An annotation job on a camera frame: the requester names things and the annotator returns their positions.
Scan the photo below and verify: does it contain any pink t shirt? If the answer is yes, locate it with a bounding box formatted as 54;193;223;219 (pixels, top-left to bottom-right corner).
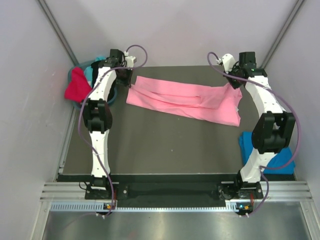
126;76;242;127

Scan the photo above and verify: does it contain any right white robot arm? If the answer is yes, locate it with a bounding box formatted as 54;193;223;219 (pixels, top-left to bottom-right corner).
219;51;296;200

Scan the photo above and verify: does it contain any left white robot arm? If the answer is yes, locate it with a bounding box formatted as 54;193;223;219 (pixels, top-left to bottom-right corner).
81;49;136;200

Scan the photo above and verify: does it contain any black t shirt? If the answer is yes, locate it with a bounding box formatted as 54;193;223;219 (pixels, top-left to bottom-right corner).
91;59;117;105

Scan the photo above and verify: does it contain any light blue t shirt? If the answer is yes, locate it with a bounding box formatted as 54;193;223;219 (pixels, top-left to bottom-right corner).
84;56;106;83

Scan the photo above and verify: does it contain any blue plastic basket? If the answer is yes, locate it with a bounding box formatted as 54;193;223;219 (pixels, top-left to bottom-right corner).
67;59;119;110

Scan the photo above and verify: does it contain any red t shirt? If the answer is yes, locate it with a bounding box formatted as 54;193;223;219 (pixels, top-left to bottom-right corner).
64;67;92;103

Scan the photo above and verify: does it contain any folded blue t shirt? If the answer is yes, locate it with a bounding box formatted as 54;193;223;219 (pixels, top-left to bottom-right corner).
238;131;296;175

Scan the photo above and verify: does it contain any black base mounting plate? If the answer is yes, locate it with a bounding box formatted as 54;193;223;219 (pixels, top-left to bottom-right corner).
85;182;264;201

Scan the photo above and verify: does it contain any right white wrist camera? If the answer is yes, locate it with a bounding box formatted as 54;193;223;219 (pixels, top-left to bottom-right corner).
216;53;236;74

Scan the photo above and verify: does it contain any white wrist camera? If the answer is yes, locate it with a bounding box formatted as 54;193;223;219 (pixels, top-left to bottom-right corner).
124;51;137;69
216;53;236;74

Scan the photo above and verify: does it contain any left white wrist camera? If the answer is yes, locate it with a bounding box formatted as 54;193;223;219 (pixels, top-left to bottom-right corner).
124;51;137;69

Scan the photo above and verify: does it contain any left aluminium corner post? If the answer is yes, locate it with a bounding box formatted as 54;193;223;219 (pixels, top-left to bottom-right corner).
36;0;79;66

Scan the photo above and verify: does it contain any aluminium corner post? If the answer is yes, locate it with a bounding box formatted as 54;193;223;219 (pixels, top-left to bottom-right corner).
260;0;306;69
36;0;79;66

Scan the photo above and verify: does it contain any right aluminium corner post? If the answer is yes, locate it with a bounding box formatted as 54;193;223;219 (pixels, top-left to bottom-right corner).
260;0;306;69

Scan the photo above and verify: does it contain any aluminium front rail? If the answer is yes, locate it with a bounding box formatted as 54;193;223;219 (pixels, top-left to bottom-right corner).
40;181;313;202

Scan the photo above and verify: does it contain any slotted grey cable duct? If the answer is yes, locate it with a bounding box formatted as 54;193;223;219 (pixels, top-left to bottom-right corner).
50;202;250;213

